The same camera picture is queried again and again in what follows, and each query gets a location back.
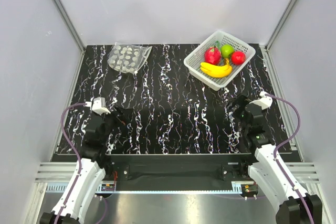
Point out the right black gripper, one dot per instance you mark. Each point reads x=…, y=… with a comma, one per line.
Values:
x=241, y=100

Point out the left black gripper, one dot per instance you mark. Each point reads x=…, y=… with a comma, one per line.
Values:
x=125, y=117

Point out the white plastic basket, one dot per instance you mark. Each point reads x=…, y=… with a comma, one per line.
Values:
x=218, y=39

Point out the red apple toy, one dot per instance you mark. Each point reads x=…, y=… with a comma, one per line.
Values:
x=238, y=57

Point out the red dragon fruit toy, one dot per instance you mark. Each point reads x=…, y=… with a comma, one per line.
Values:
x=213, y=56

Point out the green apple toy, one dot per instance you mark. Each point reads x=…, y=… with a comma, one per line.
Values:
x=227, y=50

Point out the clear dotted zip top bag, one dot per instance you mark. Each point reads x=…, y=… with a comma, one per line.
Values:
x=127, y=58

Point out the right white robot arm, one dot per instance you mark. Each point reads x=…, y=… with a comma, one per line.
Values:
x=291, y=201

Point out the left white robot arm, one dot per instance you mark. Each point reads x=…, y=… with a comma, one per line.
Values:
x=92, y=166

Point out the yellow banana bunch toy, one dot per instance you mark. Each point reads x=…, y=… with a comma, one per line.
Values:
x=215, y=71

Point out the black marble pattern mat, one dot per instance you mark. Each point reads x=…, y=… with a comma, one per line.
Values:
x=172, y=112

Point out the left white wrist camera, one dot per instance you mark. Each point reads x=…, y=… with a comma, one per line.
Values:
x=99, y=106

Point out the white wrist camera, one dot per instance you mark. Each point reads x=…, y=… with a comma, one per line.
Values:
x=99, y=106
x=264, y=101

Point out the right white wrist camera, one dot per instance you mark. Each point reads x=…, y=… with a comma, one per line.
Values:
x=264, y=101

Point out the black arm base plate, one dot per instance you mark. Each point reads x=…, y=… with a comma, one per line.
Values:
x=181, y=172

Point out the right aluminium frame post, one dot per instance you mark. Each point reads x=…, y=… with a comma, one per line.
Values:
x=288, y=10

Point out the aluminium frame post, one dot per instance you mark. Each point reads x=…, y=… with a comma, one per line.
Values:
x=71, y=28
x=288, y=10

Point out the left aluminium frame post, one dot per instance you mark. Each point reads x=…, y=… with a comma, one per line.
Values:
x=71, y=28

